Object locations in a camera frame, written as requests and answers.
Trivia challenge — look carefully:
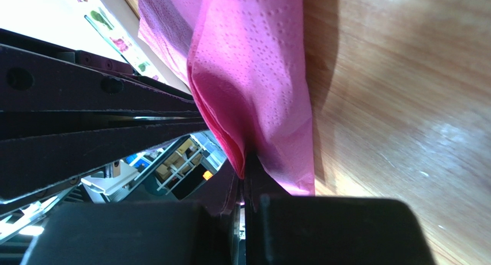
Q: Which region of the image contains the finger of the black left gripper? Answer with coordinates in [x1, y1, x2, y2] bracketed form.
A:
[1, 29, 200, 117]
[1, 120, 208, 215]

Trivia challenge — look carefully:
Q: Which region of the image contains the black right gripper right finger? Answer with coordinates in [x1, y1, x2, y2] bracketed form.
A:
[243, 154, 435, 264]

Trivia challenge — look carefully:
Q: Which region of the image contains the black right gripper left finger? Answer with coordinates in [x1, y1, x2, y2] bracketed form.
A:
[21, 161, 238, 264]

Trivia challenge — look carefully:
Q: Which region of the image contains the magenta paper napkin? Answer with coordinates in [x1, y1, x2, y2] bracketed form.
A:
[138, 0, 315, 195]

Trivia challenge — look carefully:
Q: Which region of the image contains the floral placemat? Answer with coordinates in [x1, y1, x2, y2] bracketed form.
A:
[57, 0, 192, 94]

